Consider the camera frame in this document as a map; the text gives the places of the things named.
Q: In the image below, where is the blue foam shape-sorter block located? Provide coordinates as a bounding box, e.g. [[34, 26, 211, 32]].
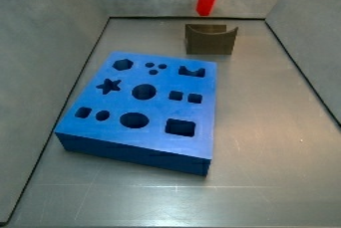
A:
[[54, 52, 216, 175]]

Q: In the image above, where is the black curved cradle stand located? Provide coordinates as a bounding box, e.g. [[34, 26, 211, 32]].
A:
[[184, 24, 238, 55]]

